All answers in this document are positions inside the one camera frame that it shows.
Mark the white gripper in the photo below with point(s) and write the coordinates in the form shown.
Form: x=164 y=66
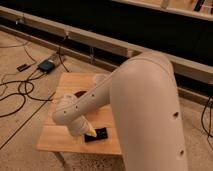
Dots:
x=81 y=126

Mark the black eraser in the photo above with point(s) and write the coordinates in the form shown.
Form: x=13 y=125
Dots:
x=101 y=134

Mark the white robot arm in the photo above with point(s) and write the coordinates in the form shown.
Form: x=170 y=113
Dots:
x=143 y=95

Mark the wooden table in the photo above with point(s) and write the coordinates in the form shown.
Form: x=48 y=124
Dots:
x=57 y=138

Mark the purple bowl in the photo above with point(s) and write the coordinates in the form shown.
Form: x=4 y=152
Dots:
x=80 y=93

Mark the white paper cup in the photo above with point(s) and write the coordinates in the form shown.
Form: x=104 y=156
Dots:
x=99 y=77

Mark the black power adapter box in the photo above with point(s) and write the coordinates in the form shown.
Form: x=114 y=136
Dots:
x=46 y=66

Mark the small black device on floor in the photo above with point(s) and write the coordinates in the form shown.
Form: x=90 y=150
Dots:
x=23 y=67

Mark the long wooden rail beam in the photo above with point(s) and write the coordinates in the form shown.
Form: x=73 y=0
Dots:
x=188 y=68

